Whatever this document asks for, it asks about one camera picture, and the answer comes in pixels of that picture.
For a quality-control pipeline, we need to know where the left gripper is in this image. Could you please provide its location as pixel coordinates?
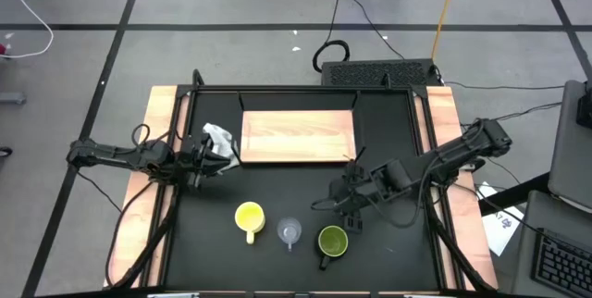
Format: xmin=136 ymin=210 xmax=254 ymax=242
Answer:
xmin=175 ymin=131 xmax=232 ymax=191

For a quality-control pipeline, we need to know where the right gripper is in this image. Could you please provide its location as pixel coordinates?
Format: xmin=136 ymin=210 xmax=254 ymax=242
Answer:
xmin=328 ymin=146 xmax=388 ymax=235

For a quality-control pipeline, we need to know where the black mug green inside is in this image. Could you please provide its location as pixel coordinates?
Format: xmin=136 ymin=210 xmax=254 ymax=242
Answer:
xmin=316 ymin=224 xmax=351 ymax=271

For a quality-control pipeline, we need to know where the yellow mug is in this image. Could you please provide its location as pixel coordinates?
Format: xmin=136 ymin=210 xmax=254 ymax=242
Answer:
xmin=233 ymin=201 xmax=267 ymax=246

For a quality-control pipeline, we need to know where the clear glass cup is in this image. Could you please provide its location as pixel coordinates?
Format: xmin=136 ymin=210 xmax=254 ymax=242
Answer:
xmin=276 ymin=217 xmax=303 ymax=253

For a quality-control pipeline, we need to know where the grey white cloth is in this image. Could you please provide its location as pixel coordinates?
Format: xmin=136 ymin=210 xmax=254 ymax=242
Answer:
xmin=202 ymin=122 xmax=242 ymax=172

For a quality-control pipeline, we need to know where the light wooden side panel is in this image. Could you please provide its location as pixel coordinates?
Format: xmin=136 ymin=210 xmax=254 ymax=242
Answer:
xmin=413 ymin=85 xmax=500 ymax=290
xmin=105 ymin=85 xmax=191 ymax=289

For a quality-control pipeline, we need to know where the black perforated computer case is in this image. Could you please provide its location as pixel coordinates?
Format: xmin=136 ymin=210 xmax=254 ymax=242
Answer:
xmin=320 ymin=58 xmax=441 ymax=89

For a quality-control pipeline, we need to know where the white paper sheet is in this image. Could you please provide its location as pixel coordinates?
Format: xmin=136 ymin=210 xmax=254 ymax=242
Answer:
xmin=475 ymin=180 xmax=527 ymax=257

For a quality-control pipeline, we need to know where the black desk leg bar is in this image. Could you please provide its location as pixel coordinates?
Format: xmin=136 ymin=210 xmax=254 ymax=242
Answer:
xmin=478 ymin=172 xmax=551 ymax=217

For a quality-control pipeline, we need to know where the grey desk top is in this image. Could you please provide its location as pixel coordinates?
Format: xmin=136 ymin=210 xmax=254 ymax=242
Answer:
xmin=548 ymin=79 xmax=592 ymax=214
xmin=511 ymin=190 xmax=592 ymax=298

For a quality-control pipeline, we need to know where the short grey metal foot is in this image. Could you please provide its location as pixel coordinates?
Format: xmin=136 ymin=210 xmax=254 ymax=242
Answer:
xmin=0 ymin=92 xmax=27 ymax=106

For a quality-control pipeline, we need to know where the black keyboard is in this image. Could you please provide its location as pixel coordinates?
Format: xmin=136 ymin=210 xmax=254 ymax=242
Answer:
xmin=530 ymin=227 xmax=592 ymax=298

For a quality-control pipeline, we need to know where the black desk device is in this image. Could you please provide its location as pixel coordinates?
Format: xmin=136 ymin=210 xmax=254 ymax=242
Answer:
xmin=575 ymin=82 xmax=592 ymax=129

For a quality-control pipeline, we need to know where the black aluminium table frame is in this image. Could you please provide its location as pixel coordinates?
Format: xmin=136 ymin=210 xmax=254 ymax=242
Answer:
xmin=105 ymin=82 xmax=499 ymax=298

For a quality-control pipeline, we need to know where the coiled black cable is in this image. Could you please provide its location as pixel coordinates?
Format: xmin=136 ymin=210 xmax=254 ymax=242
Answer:
xmin=312 ymin=38 xmax=352 ymax=75

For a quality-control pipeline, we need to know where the thin black floor cable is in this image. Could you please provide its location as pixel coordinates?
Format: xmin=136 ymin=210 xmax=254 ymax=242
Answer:
xmin=339 ymin=0 xmax=407 ymax=61

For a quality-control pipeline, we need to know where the thin black desk cable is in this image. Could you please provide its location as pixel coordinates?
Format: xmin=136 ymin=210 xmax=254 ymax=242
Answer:
xmin=460 ymin=101 xmax=563 ymax=128
xmin=443 ymin=80 xmax=566 ymax=92

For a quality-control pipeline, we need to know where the yellow floor cable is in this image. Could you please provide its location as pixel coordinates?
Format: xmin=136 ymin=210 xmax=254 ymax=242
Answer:
xmin=429 ymin=0 xmax=463 ymax=61

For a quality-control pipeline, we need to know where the white floor cable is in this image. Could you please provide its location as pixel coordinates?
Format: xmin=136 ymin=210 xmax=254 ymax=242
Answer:
xmin=0 ymin=0 xmax=55 ymax=60

